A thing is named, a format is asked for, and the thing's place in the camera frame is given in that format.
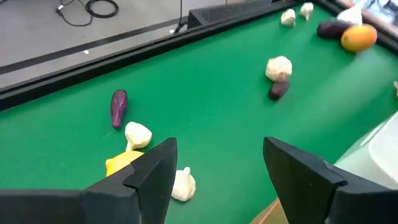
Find long black floor cable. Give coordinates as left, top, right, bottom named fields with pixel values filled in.
left=173, top=0, right=184, bottom=34

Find deep orange fruit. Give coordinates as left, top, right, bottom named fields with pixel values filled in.
left=340, top=23, right=378, bottom=53

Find loose black plug cable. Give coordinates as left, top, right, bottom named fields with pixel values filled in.
left=55, top=0, right=93, bottom=27

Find small yellow white piece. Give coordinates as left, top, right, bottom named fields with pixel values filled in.
left=280, top=8, right=297, bottom=27

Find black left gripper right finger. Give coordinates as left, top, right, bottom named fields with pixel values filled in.
left=262, top=136, right=398, bottom=224

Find coiled black cable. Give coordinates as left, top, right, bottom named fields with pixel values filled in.
left=85, top=0, right=120, bottom=19

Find yellow lemon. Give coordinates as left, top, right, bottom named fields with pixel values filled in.
left=105, top=150, right=145, bottom=177

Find black table frame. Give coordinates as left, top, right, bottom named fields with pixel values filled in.
left=0, top=0, right=398, bottom=112

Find white plastic handled basket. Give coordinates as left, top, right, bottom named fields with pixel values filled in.
left=334, top=111, right=398, bottom=190

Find large white garlic bulb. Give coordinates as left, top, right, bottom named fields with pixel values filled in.
left=336, top=3, right=364, bottom=26

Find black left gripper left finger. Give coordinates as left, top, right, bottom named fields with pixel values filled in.
left=0, top=137, right=178, bottom=224

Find large dark purple eggplant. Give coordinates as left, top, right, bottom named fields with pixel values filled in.
left=316, top=19, right=354, bottom=40

